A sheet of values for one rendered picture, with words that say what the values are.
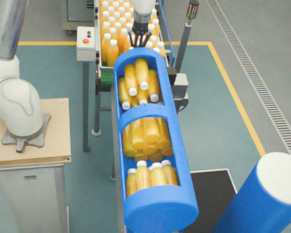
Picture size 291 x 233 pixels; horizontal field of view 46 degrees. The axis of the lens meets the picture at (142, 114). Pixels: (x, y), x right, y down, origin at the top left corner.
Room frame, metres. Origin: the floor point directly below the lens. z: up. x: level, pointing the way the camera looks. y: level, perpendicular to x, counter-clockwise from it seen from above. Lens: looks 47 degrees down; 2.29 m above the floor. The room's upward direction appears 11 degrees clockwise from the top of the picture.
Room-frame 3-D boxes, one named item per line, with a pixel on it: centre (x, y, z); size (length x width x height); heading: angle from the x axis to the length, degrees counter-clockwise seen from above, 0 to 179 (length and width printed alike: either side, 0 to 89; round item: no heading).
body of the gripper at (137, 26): (1.49, 0.09, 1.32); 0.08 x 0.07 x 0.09; 103
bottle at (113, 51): (1.65, 0.24, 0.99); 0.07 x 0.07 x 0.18
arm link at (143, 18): (1.49, 0.09, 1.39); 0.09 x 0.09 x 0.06
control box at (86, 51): (1.63, 0.40, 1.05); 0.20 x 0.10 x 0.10; 14
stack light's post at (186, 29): (1.96, -0.19, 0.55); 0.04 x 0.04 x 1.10; 14
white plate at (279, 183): (0.95, -0.70, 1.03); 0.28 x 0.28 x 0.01
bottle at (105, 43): (1.70, 0.29, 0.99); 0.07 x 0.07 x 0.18
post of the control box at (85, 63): (1.63, 0.40, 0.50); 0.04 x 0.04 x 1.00; 14
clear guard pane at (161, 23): (2.18, -0.04, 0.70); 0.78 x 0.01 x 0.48; 14
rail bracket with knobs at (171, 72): (1.59, -0.11, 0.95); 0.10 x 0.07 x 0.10; 104
